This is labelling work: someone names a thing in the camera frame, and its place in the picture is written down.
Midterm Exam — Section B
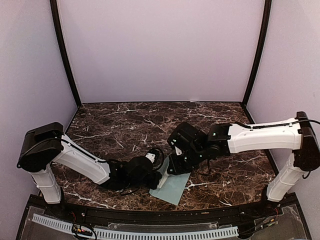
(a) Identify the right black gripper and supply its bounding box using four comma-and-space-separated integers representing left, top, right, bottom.
167, 146, 206, 175

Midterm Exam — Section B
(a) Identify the beige ornate letter paper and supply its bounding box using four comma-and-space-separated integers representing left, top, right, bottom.
157, 171, 170, 189

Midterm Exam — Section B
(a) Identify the teal green envelope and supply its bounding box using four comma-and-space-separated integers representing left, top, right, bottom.
149, 157, 190, 206

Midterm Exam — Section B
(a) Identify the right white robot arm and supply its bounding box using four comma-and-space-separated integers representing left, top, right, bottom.
166, 111, 320, 217

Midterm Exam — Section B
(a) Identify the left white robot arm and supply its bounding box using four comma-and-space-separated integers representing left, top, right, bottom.
16, 122, 166, 218

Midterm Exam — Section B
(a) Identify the grey slotted cable duct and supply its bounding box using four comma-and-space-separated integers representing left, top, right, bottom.
32, 213, 239, 240

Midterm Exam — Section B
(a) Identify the black front table rail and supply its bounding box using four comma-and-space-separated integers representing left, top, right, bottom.
49, 202, 277, 226

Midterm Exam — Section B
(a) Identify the right black frame post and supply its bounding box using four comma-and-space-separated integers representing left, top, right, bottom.
241, 0, 272, 108

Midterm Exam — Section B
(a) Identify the black frame post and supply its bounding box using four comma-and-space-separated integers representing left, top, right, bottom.
241, 0, 272, 108
49, 0, 82, 108

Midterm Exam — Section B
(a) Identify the left black frame post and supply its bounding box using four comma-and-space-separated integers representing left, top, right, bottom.
49, 0, 82, 108

